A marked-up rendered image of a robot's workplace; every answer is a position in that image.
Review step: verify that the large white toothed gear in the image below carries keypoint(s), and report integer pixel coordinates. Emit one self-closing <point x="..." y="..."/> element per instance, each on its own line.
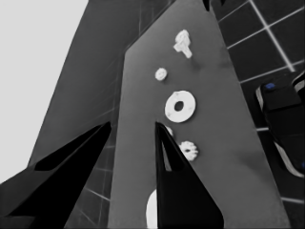
<point x="187" y="35"/>

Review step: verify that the dark robot body block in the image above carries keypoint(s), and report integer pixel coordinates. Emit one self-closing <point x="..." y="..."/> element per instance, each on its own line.
<point x="282" y="127"/>

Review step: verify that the white round carrier with pins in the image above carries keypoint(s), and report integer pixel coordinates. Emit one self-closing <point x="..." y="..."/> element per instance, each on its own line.
<point x="187" y="115"/>

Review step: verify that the large thick white disc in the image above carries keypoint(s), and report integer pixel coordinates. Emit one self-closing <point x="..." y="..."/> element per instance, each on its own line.
<point x="152" y="210"/>

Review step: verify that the small white toothed gear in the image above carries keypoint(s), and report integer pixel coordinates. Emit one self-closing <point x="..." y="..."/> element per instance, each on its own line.
<point x="164" y="75"/>
<point x="193" y="154"/>
<point x="170" y="130"/>

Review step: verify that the small white T-shaped piece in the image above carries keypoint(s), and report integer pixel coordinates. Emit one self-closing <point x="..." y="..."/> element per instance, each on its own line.
<point x="186" y="51"/>

